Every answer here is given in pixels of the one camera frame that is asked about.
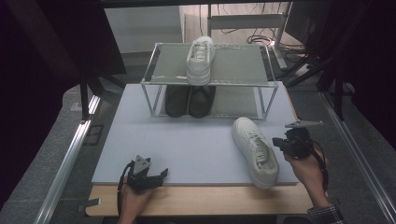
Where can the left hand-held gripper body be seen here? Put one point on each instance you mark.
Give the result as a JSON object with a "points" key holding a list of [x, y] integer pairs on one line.
{"points": [[140, 180]]}

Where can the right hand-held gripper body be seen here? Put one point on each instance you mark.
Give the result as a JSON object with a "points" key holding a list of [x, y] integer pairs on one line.
{"points": [[299, 143]]}

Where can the white sneaker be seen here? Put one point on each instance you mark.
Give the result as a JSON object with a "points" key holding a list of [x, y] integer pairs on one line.
{"points": [[200, 60], [257, 152]]}

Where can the black slipper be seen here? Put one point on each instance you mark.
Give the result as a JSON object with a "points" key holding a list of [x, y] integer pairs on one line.
{"points": [[201, 101], [176, 101]]}

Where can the metal two-tier shoe rack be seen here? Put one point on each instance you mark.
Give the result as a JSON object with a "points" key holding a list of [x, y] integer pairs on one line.
{"points": [[239, 67]]}

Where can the person's left hand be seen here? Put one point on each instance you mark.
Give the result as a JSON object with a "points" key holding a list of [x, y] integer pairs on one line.
{"points": [[134, 203]]}

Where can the person's right hand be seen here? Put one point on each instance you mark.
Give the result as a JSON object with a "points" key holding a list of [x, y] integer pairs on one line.
{"points": [[308, 171]]}

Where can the pale blue table mat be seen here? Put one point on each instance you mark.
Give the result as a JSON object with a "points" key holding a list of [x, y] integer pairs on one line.
{"points": [[186, 149]]}

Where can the black metal stand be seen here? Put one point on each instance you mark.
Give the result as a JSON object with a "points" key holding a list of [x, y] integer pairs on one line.
{"points": [[84, 96], [337, 93]]}

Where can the aluminium floor rail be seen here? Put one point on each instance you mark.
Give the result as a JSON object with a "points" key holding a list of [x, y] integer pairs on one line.
{"points": [[67, 168], [358, 155]]}

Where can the white metal desk frame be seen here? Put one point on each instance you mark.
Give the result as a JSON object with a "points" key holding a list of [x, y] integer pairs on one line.
{"points": [[246, 21]]}

